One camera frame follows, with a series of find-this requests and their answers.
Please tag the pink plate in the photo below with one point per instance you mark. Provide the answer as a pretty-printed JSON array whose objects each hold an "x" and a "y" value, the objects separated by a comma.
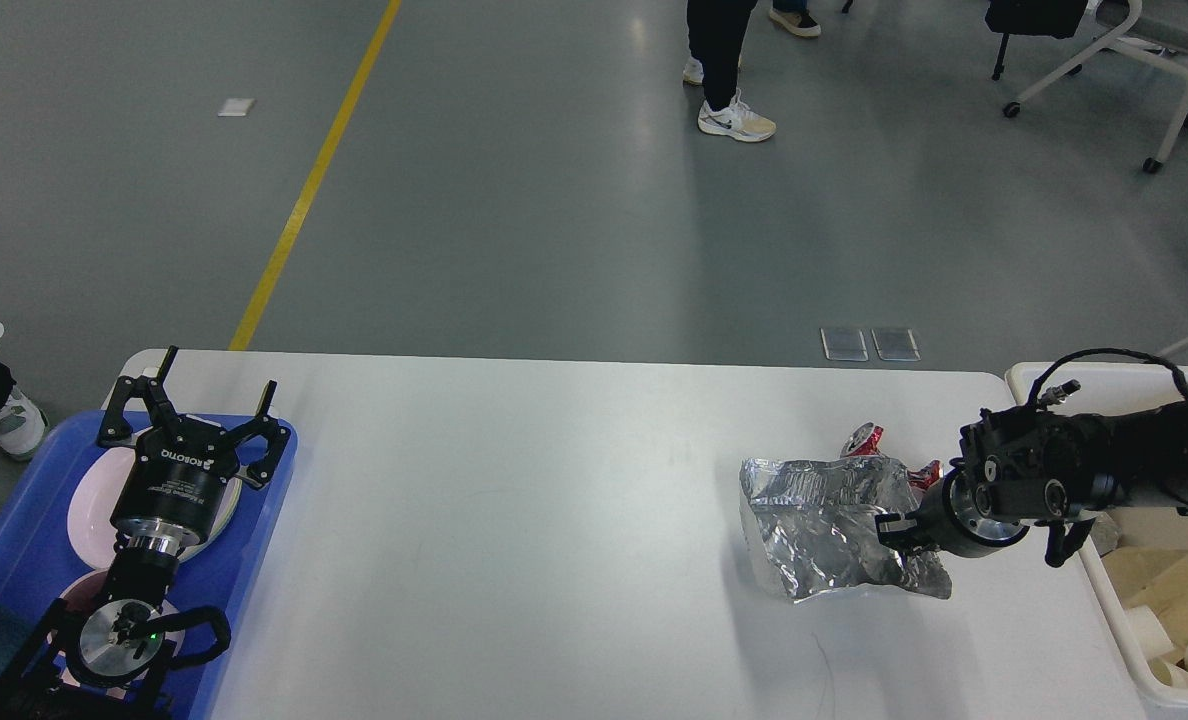
[{"x": 89, "y": 529}]

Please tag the left metal floor plate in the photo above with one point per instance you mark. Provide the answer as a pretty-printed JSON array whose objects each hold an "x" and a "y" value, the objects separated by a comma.
[{"x": 844, "y": 344}]

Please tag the metal floor plate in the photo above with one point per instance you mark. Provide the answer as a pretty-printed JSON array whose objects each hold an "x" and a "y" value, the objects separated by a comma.
[
  {"x": 896, "y": 345},
  {"x": 844, "y": 344}
]

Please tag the brown paper sheet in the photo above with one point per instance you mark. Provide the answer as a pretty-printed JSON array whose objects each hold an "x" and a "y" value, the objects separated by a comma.
[{"x": 1156, "y": 579}]

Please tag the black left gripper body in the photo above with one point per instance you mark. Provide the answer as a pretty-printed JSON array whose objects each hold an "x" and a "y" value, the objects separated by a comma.
[{"x": 175, "y": 485}]

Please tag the small red object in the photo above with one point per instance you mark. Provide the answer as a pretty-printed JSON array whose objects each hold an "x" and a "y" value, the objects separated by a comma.
[{"x": 865, "y": 441}]

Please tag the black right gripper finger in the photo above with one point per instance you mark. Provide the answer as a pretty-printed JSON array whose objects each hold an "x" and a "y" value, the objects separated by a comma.
[{"x": 905, "y": 531}]

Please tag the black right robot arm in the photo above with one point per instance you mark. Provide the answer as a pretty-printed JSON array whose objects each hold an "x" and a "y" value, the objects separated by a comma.
[{"x": 1028, "y": 466}]

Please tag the right metal floor plate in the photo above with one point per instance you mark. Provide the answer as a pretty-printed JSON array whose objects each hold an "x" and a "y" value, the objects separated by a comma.
[{"x": 896, "y": 345}]

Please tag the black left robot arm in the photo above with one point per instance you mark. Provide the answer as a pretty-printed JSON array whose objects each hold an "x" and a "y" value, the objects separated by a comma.
[{"x": 128, "y": 551}]

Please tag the aluminium foil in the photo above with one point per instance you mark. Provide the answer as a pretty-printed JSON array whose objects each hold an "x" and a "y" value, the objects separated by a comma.
[{"x": 810, "y": 528}]

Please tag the white sneaker at left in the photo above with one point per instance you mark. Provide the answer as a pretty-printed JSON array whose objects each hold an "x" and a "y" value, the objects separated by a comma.
[{"x": 23, "y": 424}]

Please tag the white floor label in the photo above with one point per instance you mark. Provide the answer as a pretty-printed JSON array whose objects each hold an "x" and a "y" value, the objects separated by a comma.
[{"x": 236, "y": 107}]

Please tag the person with white sneakers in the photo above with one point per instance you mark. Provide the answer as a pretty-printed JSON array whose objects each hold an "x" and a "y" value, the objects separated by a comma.
[{"x": 715, "y": 34}]

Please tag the clear plastic wrap in bin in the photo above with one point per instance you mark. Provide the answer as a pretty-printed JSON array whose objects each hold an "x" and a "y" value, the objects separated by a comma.
[{"x": 1105, "y": 534}]

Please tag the person in blue jeans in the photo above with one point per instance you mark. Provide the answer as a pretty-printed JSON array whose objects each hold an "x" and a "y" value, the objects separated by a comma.
[{"x": 794, "y": 16}]

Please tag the blue plastic tray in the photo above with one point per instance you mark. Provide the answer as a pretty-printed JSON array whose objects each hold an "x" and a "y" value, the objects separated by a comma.
[{"x": 37, "y": 559}]

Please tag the cream plastic bin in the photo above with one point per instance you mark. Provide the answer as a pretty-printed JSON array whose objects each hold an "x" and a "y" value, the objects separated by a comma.
[{"x": 1113, "y": 389}]

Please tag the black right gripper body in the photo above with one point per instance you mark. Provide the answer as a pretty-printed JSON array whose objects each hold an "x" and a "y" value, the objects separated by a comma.
[{"x": 952, "y": 522}]

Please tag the white office chair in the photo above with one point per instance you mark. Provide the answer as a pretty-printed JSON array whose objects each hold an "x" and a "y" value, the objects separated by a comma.
[{"x": 1154, "y": 33}]

